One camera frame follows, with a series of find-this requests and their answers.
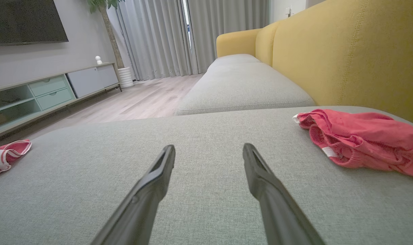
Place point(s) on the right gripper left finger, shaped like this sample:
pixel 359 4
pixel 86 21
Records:
pixel 141 204

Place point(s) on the small white figurine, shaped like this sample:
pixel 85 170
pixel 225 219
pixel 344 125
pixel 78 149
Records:
pixel 98 60

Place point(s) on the wide grey sofa ottoman cushion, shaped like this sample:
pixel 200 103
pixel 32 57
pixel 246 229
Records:
pixel 209 129

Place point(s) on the red shorts with white trim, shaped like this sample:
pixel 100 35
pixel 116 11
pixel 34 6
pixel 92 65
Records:
pixel 369 143

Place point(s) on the white ribbed plant pot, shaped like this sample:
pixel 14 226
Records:
pixel 125 77

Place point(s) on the pale green TV cabinet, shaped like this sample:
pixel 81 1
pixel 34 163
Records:
pixel 90 78

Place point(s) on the white wall switch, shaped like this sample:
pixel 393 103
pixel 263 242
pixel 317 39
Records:
pixel 288 12

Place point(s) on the tall green potted tree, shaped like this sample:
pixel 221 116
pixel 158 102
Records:
pixel 111 37

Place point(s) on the long grey sofa seat cushion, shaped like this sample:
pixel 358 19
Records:
pixel 243 88

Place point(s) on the red shirt with white sleeves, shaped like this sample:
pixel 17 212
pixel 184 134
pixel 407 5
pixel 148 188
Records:
pixel 15 148

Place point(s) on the short grey sofa seat cushion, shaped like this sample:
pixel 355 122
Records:
pixel 233 59

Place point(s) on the yellow sofa backrest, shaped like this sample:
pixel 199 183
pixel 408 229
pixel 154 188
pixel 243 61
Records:
pixel 346 54

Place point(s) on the black wall television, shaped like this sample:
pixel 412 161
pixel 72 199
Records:
pixel 22 20

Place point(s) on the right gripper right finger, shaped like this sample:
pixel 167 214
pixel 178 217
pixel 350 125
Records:
pixel 278 211

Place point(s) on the grey curtain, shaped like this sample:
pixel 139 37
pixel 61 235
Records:
pixel 152 37
pixel 226 17

